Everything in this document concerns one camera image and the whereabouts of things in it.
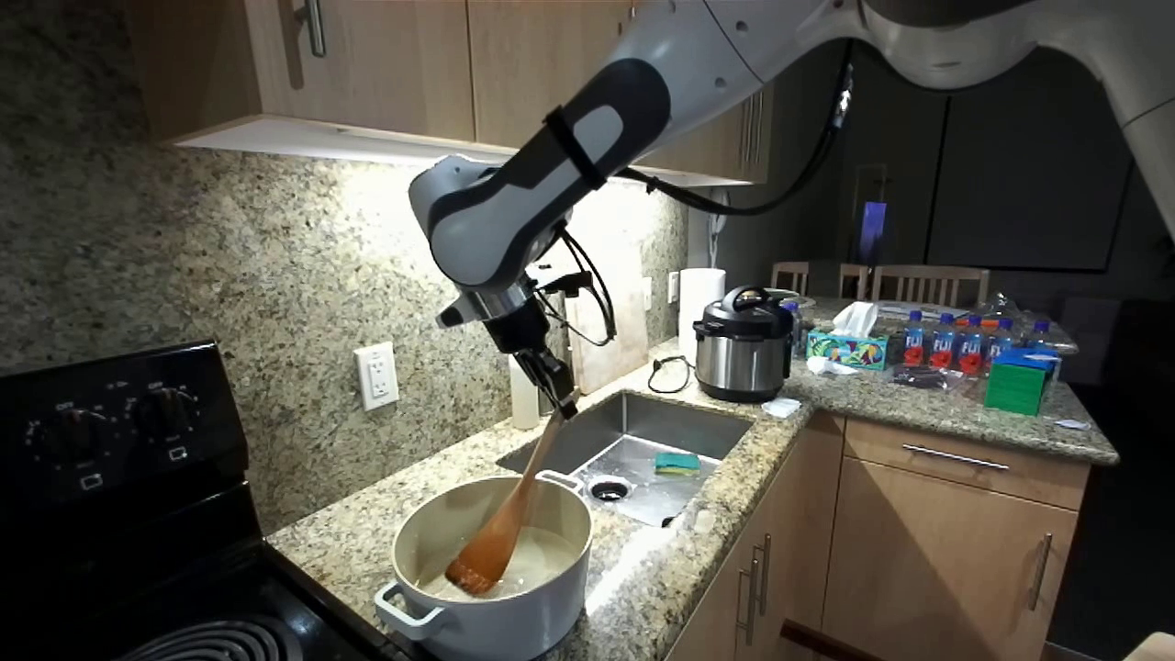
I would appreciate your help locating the white wall outlet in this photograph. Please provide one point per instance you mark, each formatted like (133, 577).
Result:
(377, 375)

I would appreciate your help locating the white cooking pot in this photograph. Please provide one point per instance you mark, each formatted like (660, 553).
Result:
(526, 618)

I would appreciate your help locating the white soap bottle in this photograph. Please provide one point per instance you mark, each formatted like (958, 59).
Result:
(526, 397)

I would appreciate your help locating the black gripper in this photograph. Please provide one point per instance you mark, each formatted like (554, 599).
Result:
(526, 339)

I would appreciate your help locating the teal tissue box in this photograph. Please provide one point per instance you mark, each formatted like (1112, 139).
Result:
(846, 344)

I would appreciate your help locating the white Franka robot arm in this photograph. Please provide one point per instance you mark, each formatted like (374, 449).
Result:
(538, 197)

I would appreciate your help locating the wooden cutting board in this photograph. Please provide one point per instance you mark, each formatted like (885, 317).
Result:
(625, 332)

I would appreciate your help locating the wooden lower cabinet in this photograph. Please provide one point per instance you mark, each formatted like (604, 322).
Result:
(757, 517)
(958, 553)

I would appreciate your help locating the red label plastic bottle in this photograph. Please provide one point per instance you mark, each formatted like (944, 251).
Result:
(915, 344)
(940, 345)
(972, 350)

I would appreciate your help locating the green box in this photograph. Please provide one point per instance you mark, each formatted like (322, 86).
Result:
(1018, 383)

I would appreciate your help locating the stainless steel sink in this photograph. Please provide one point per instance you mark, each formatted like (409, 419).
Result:
(661, 427)

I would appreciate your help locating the green kitchen sponge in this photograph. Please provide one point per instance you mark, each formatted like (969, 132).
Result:
(679, 463)

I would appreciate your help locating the wooden chair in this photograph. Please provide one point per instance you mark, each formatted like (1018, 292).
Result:
(792, 278)
(920, 284)

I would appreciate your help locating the steel black pressure cooker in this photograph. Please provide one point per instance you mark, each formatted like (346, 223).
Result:
(740, 355)

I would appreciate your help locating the white paper scrap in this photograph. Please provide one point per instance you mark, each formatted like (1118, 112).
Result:
(780, 404)

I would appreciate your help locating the black electric stove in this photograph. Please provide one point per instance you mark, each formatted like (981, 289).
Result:
(123, 489)

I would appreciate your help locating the white paper towel roll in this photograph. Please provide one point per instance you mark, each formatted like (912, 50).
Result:
(699, 307)

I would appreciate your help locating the wooden cabinet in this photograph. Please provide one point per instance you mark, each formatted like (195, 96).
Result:
(757, 517)
(404, 59)
(958, 553)

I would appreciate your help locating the wooden upper cabinet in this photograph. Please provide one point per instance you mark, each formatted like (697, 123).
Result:
(404, 59)

